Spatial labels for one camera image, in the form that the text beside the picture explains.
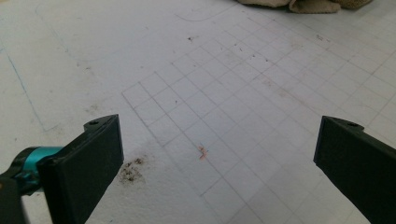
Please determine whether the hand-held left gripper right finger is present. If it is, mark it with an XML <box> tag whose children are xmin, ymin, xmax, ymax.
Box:
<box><xmin>313</xmin><ymin>115</ymin><xmax>396</xmax><ymax>224</ymax></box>

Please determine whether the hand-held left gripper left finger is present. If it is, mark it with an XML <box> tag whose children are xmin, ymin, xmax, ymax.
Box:
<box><xmin>36</xmin><ymin>114</ymin><xmax>125</xmax><ymax>224</ymax></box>

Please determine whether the white foam mat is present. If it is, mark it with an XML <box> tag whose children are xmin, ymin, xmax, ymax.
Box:
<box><xmin>0</xmin><ymin>0</ymin><xmax>396</xmax><ymax>224</ymax></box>

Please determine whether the brown terry towel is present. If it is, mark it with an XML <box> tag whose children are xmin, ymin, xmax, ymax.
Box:
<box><xmin>235</xmin><ymin>0</ymin><xmax>375</xmax><ymax>15</ymax></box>

